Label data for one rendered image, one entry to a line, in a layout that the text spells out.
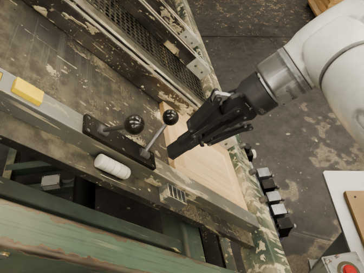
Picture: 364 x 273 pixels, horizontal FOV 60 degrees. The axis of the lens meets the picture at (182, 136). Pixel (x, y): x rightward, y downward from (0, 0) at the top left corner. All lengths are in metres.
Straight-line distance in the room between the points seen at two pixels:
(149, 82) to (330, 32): 0.62
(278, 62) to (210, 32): 3.33
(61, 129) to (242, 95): 0.34
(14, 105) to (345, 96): 0.51
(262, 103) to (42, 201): 0.43
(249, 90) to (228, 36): 3.28
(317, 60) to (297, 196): 1.90
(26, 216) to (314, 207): 2.08
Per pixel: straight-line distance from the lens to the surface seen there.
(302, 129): 2.81
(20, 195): 0.61
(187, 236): 0.88
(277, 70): 0.55
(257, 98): 0.56
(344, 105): 0.46
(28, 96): 0.60
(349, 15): 0.55
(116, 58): 0.96
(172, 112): 0.70
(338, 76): 0.48
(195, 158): 1.02
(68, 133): 0.63
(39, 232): 0.47
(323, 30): 0.54
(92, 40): 0.93
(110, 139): 0.66
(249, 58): 3.48
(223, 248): 1.89
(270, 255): 1.11
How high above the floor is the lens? 1.91
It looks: 48 degrees down
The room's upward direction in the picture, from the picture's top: straight up
